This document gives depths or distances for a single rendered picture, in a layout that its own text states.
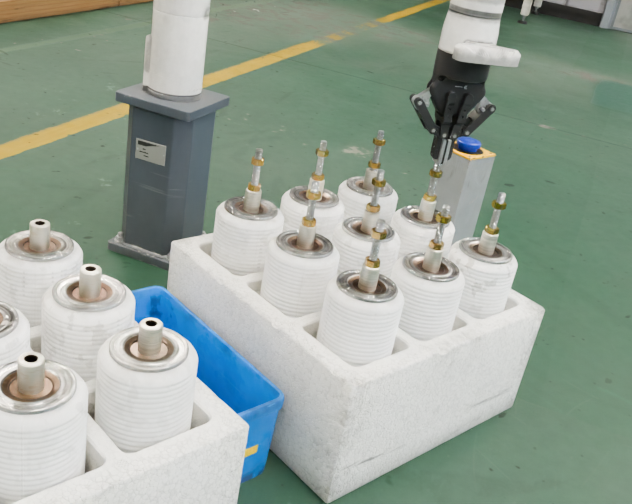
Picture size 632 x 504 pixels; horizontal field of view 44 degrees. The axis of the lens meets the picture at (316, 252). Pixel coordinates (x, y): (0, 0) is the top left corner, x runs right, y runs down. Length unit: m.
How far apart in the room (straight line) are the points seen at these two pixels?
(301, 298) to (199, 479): 0.30
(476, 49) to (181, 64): 0.53
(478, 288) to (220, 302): 0.35
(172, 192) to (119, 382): 0.68
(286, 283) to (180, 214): 0.46
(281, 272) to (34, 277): 0.30
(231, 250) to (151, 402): 0.38
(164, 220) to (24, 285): 0.52
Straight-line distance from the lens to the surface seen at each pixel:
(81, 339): 0.84
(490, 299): 1.10
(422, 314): 1.00
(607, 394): 1.39
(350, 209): 1.22
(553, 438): 1.23
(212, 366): 1.06
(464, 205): 1.33
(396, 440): 1.03
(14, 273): 0.92
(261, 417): 0.94
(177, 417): 0.78
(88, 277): 0.84
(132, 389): 0.75
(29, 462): 0.72
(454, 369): 1.04
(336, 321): 0.93
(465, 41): 1.07
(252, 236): 1.06
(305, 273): 0.98
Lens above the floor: 0.69
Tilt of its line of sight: 26 degrees down
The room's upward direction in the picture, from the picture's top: 10 degrees clockwise
